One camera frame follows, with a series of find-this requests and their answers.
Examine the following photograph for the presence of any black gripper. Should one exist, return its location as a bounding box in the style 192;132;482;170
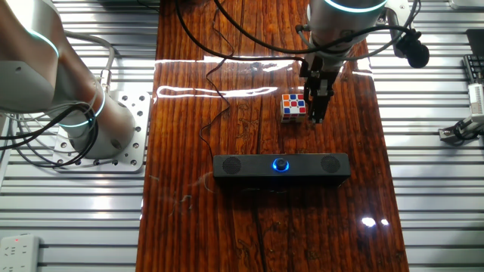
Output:
300;56;340;124

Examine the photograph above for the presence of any black soundbar speaker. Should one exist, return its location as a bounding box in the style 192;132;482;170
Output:
212;152;352;187

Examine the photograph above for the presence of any white Rubik's cube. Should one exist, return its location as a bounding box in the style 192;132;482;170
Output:
280;93;308;124

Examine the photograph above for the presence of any black keyboard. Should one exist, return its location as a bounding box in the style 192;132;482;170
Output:
463;54;484;85

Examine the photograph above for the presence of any dark flat panel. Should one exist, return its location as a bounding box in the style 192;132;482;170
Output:
465;28;484;57

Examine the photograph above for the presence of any white power strip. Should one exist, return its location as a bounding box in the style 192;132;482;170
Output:
0;233;41;272

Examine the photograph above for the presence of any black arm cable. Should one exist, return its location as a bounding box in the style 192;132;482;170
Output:
213;0;420;56
174;0;309;67

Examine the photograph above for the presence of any silver finned camera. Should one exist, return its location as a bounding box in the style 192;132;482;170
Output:
467;82;484;116

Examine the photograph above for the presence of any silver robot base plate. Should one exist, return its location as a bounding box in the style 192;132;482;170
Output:
51;90;152;174

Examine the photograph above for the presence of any grey conduit cable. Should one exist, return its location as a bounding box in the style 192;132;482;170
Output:
64;30;116;94

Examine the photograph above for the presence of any black looped cable bundle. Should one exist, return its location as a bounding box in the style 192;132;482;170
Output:
0;104;100;169

